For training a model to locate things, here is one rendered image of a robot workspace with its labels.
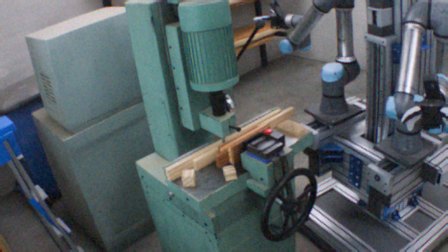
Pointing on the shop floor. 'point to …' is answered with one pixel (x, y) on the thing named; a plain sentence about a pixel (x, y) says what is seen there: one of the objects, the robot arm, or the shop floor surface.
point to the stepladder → (9, 146)
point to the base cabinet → (233, 237)
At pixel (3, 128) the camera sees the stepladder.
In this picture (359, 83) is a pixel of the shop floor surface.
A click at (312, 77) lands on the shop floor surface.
